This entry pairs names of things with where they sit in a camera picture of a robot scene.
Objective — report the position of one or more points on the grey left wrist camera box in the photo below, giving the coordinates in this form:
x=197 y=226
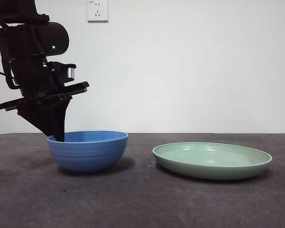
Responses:
x=66 y=71

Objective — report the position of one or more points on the pale green plate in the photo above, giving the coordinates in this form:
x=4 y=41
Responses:
x=211 y=169

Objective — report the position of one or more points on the white wall socket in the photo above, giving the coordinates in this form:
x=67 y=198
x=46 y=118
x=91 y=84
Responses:
x=97 y=12

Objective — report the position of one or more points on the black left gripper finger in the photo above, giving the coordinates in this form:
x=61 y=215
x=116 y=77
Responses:
x=61 y=118
x=39 y=118

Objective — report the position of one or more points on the blue ribbed bowl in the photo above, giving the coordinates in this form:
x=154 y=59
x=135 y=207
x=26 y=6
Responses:
x=90 y=156

